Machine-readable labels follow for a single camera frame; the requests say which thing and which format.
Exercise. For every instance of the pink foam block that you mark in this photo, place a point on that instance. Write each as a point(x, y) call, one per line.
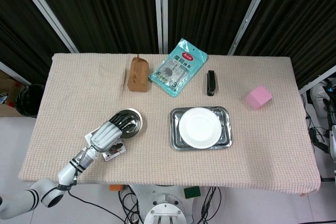
point(258, 96)

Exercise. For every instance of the white robot torso base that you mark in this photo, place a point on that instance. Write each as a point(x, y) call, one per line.
point(164, 208)

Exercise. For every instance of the orange block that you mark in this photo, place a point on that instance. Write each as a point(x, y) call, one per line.
point(116, 187)

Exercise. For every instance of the green block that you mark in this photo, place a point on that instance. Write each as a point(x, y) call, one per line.
point(192, 192)

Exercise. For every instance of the black stapler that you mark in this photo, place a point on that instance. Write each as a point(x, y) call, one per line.
point(211, 83)

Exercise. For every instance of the beige waffle tablecloth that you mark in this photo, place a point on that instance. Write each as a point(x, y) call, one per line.
point(183, 166)

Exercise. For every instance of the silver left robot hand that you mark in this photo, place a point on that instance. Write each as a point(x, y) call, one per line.
point(105, 134)

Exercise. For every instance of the grey partition post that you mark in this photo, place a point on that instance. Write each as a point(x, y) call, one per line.
point(44, 11)
point(160, 11)
point(250, 14)

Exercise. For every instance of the brown paper gable box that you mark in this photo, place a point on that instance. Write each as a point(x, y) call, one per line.
point(138, 75)

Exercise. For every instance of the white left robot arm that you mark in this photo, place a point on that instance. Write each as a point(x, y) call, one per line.
point(67, 171)

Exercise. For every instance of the teal cleaning cloth package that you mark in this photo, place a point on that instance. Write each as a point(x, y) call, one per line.
point(178, 69)

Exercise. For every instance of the white plate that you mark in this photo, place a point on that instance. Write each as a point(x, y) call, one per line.
point(200, 128)

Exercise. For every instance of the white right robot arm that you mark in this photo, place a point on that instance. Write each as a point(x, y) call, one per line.
point(319, 95)

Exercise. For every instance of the cardboard box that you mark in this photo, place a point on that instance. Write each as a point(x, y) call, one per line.
point(8, 90)

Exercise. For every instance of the metal bowl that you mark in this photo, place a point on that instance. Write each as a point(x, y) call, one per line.
point(137, 119)

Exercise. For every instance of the black trash bin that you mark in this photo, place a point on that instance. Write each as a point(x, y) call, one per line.
point(29, 100)

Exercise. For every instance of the metal tray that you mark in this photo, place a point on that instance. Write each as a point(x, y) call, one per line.
point(227, 129)

